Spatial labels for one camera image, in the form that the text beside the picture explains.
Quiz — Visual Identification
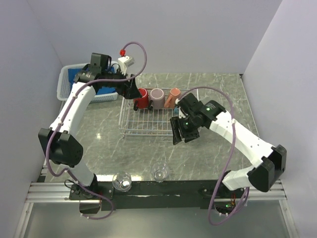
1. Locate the white wire dish rack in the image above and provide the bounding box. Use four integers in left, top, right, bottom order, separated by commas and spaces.
119, 98, 178, 137

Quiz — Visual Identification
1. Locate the red mug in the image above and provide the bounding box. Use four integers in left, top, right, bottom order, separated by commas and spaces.
133, 88, 149, 111

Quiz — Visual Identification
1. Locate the purple mug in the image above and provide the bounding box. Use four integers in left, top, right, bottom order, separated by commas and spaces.
148, 88, 165, 110

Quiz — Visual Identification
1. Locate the blue cloth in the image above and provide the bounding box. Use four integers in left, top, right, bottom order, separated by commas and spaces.
68, 68, 115, 95

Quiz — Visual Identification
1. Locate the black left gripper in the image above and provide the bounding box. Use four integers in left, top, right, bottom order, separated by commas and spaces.
101, 65, 142, 99

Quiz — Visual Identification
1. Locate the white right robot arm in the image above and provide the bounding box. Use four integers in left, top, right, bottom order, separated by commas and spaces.
170, 93, 287, 198

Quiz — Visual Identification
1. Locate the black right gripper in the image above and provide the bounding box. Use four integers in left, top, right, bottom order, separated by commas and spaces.
169, 114, 200, 146

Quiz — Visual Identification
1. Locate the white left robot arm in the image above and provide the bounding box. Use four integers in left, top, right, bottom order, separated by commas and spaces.
38, 50, 141, 199

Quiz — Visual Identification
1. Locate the clear glass cup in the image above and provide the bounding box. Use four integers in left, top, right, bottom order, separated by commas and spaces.
151, 162, 170, 182
112, 171, 132, 192

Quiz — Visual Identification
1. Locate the aluminium frame rail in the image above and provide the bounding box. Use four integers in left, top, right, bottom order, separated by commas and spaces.
25, 181, 287, 203

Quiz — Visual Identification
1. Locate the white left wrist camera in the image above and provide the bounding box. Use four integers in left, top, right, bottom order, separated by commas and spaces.
117, 49, 135, 75

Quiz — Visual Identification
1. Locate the black table edge rail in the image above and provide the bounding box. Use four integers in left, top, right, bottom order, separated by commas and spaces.
68, 180, 246, 211

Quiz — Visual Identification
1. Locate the white plastic basket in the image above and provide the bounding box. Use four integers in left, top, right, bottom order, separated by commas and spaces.
56, 63, 118, 103

